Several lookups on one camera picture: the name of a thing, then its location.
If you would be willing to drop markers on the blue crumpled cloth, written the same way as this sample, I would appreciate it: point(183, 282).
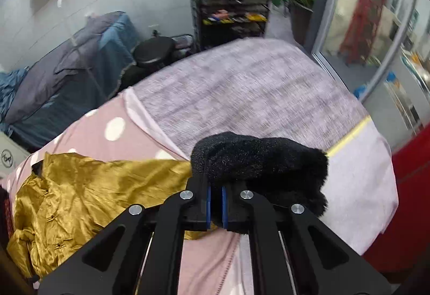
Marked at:
point(9, 84)

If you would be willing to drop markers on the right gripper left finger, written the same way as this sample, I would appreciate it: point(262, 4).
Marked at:
point(140, 251)

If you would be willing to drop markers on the mauve knitted blanket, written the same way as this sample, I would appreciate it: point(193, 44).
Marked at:
point(270, 88)

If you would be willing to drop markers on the potted green plant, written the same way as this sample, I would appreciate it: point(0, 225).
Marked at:
point(301, 12)

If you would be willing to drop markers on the black folded garment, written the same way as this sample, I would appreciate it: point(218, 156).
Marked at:
point(6, 220)

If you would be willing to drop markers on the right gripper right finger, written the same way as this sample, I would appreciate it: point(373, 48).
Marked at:
point(288, 250)

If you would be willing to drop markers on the black round stool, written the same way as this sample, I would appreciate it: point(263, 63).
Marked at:
point(154, 52)

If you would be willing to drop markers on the black storage shelf rack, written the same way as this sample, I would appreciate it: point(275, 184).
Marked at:
point(217, 22)

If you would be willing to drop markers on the white machine cabinet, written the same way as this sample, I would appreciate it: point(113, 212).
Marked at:
point(12, 156)

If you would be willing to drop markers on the gold satin jacket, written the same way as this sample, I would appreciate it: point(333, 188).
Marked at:
point(70, 198)

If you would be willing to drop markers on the red box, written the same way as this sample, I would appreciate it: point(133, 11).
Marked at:
point(406, 238)

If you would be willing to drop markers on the grey blue covered bed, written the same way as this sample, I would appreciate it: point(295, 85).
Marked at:
point(77, 76)

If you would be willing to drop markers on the red ladder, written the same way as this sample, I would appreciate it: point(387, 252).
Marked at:
point(362, 31)

